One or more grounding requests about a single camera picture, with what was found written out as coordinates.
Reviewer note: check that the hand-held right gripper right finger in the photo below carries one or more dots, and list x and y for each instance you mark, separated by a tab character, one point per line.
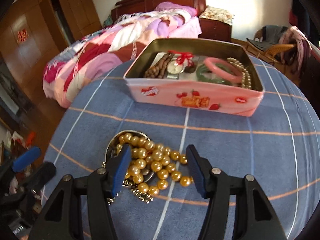
197	170

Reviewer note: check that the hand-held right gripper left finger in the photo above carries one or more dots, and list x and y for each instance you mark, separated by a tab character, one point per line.
122	170

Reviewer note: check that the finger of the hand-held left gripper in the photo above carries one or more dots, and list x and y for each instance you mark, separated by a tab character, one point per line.
26	156
46	171

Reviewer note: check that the round silver tin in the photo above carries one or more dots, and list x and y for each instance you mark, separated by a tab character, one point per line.
112	142

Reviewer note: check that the pink tin box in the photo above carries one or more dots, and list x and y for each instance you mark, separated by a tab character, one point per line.
200	102

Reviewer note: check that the green jade bangle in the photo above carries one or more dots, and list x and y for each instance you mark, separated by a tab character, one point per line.
202	73

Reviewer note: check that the silver wristwatch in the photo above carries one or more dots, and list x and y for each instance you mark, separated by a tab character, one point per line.
173	68

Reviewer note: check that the pink bangle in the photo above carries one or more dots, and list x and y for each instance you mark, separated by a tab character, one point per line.
215	65

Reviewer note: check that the red knot tassel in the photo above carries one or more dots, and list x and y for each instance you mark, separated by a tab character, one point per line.
183	57

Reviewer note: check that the blue plaid tablecloth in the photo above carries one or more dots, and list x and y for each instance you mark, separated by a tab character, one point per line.
225	142

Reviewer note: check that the brown wooden wardrobe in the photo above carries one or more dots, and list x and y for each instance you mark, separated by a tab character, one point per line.
37	42

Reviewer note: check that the red paper decoration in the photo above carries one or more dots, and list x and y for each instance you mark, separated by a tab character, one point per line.
22	36

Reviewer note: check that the pink patchwork quilt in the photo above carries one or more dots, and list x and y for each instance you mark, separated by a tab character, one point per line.
100	50

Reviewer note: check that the wooden nightstand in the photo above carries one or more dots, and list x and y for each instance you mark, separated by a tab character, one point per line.
215	30

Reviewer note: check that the wicker chair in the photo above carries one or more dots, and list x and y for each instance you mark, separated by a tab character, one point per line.
277	48

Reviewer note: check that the green bag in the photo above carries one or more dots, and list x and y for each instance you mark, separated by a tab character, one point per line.
108	21

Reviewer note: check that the black and white pillow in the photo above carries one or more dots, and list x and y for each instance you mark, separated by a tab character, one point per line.
125	17

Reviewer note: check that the grey garment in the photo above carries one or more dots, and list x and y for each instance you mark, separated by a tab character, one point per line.
272	33

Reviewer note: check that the floral pillow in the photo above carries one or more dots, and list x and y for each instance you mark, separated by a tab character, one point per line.
217	13

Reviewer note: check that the purple pillow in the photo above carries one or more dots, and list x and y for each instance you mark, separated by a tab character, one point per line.
175	7

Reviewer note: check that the pink and maroon clothes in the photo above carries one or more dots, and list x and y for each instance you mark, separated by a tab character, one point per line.
295	37

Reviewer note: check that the wooden bed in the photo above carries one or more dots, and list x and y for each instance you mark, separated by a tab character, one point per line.
150	2

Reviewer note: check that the hanging dark coats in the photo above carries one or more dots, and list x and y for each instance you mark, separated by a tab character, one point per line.
300	7

